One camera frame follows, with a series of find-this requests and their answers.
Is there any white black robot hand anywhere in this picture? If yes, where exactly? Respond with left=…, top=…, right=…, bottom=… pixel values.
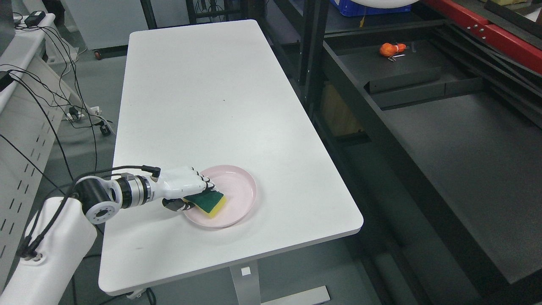
left=150, top=166, right=215, bottom=212

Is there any green yellow sponge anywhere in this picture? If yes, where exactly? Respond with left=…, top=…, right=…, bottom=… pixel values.
left=183, top=191, right=227, bottom=218

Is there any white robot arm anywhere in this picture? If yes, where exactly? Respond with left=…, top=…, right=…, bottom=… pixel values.
left=1, top=165, right=161, bottom=305

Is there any black metal shelf rack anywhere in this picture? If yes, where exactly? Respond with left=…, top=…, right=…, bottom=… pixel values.
left=249, top=0, right=541, bottom=305

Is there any pink round plate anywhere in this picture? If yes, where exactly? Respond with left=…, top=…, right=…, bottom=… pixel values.
left=183, top=165, right=257, bottom=228

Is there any white table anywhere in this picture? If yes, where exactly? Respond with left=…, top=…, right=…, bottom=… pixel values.
left=98, top=19, right=364, bottom=305

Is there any white power strip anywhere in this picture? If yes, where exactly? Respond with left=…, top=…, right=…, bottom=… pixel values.
left=64, top=106, right=102, bottom=122

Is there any white perforated cabinet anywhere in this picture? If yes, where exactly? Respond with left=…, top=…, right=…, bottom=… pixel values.
left=0, top=29, right=68, bottom=287

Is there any black power adapter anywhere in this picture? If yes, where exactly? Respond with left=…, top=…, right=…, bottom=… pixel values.
left=25, top=11, right=46, bottom=27

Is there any blue plastic crate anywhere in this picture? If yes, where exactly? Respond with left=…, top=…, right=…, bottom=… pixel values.
left=330, top=0, right=412, bottom=17

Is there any orange toy object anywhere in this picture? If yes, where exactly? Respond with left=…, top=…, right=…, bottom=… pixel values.
left=379, top=43, right=407, bottom=57

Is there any red metal beam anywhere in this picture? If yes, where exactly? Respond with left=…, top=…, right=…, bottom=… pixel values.
left=422, top=0, right=542, bottom=74

